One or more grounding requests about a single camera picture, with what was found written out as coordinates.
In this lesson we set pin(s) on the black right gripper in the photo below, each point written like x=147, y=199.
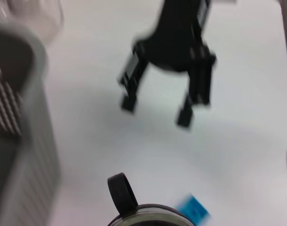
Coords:
x=178, y=35

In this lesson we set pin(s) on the glass teacup with black sleeve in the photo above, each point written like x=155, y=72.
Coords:
x=124, y=197

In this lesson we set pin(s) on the grey-green perforated storage bin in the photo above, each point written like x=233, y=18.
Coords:
x=35, y=164

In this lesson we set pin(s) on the blue square flat brick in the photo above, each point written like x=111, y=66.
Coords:
x=195, y=208

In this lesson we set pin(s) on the clear glass carafe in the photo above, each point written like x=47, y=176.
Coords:
x=40, y=18

